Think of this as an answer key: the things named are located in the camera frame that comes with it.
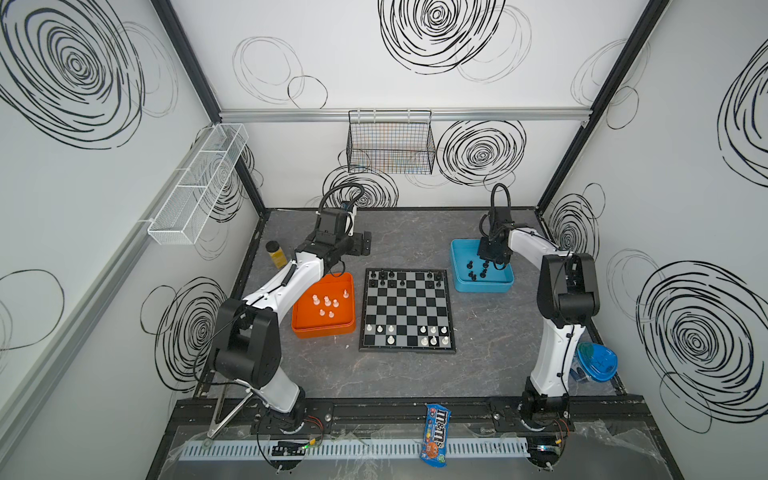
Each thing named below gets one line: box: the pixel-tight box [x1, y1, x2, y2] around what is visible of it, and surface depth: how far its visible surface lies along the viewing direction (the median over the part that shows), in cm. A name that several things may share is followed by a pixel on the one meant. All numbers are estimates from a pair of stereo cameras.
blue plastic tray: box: [450, 239, 515, 293], surface depth 102 cm
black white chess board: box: [358, 268, 457, 354], surface depth 93 cm
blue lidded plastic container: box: [577, 342, 619, 382], surface depth 75 cm
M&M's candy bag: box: [419, 404, 452, 468], surface depth 72 cm
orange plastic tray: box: [292, 272, 356, 339], surface depth 93 cm
